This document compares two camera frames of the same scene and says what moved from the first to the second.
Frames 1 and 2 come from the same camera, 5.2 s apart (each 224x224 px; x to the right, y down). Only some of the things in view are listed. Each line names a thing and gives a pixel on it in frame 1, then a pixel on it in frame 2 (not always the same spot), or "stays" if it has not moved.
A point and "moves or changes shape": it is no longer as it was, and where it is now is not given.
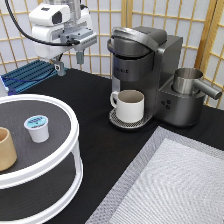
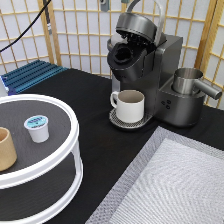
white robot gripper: (47, 22) to (104, 5)
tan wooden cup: (8, 153) stays
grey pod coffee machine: (145, 59) moves or changes shape
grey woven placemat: (173, 178) stays
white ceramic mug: (129, 104) stays
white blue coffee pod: (38, 127) stays
